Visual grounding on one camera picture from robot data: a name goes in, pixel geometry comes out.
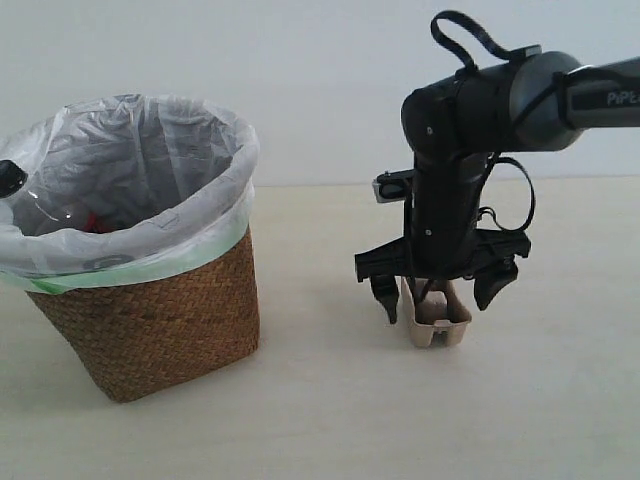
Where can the white plastic bin liner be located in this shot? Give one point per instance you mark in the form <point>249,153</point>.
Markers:
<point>172,175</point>

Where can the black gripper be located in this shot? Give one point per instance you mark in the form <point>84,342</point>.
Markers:
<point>441,239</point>

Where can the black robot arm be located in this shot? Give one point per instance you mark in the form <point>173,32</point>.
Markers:
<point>459,129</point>

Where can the brown cardboard pulp tray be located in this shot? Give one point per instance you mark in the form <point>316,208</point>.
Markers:
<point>440,319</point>

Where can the woven wicker waste basket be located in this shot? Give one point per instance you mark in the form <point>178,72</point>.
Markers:
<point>136,340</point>

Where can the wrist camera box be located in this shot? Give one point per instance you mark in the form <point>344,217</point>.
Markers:
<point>389,187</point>

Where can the red label black-cap bottle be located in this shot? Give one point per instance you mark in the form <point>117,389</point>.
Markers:
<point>25,204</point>

